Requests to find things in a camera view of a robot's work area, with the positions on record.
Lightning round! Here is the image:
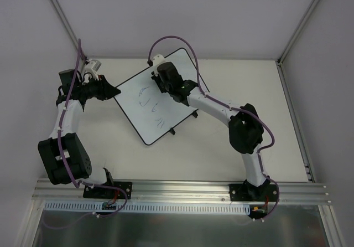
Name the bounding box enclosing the white whiteboard black frame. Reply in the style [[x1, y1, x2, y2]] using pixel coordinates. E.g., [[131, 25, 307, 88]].
[[113, 47, 211, 147]]

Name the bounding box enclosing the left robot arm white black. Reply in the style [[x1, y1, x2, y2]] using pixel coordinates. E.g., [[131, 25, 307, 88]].
[[38, 69, 121, 198]]

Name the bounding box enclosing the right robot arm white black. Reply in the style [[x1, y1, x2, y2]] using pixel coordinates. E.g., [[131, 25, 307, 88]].
[[148, 60, 275, 201]]

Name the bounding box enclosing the right black whiteboard foot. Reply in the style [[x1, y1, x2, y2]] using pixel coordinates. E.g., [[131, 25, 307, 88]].
[[192, 110, 198, 118]]

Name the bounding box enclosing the black whiteboard foot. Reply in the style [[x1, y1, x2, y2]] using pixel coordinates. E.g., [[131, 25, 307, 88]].
[[169, 128, 176, 135], [192, 110, 198, 118]]

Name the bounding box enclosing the left black whiteboard foot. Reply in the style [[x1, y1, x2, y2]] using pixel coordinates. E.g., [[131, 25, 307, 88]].
[[169, 128, 176, 135]]

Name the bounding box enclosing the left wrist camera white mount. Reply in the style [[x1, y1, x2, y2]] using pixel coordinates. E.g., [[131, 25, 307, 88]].
[[84, 59, 102, 80]]

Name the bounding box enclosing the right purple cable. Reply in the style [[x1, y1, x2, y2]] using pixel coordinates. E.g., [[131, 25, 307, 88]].
[[148, 35, 280, 223]]

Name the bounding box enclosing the purple cable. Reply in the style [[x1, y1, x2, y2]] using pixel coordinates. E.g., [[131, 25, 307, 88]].
[[148, 35, 280, 223], [43, 38, 129, 228]]

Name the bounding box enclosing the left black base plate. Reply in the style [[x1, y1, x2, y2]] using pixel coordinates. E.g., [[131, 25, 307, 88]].
[[83, 181, 133, 200]]

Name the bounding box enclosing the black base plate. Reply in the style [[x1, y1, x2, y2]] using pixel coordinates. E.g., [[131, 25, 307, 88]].
[[228, 183, 279, 202], [83, 181, 133, 200]]

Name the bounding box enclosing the left aluminium frame post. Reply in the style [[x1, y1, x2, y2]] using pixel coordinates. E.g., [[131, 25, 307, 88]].
[[48, 0, 79, 50]]

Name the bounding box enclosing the aluminium frame post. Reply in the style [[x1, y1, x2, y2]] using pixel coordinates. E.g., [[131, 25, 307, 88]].
[[277, 0, 322, 65], [48, 0, 79, 50]]

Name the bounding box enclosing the aluminium mounting rail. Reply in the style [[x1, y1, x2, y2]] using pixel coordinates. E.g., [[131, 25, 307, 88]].
[[32, 178, 332, 205]]

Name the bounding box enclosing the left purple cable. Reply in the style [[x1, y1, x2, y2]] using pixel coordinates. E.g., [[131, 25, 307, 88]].
[[43, 38, 129, 228]]

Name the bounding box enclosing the white slotted cable duct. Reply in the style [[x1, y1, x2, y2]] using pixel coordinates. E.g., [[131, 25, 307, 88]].
[[44, 200, 251, 215]]

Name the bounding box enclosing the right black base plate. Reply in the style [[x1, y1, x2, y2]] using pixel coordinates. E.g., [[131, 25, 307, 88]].
[[228, 183, 279, 202]]

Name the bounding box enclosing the right aluminium side rail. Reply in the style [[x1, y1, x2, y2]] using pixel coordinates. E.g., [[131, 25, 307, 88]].
[[276, 61, 316, 183]]

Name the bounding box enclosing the right aluminium frame post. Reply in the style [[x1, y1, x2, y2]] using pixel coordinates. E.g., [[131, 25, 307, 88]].
[[277, 0, 322, 65]]

